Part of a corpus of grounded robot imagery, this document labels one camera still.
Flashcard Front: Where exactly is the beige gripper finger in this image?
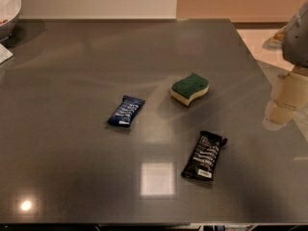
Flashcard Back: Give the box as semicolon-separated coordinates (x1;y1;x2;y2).
267;72;308;125

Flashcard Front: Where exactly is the green and yellow sponge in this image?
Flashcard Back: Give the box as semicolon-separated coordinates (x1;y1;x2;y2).
170;73;210;106

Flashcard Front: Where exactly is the black rxbar chocolate wrapper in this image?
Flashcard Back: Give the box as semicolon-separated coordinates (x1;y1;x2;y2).
181;131;228;180

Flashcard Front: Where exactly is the blue snack bar wrapper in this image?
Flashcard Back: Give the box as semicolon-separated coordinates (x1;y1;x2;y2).
108;95;145;127

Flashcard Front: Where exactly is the white bowl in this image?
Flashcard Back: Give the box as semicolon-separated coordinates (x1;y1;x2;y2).
0;0;22;41

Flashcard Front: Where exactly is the white paper sheet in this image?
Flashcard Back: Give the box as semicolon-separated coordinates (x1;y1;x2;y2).
0;43;13;64

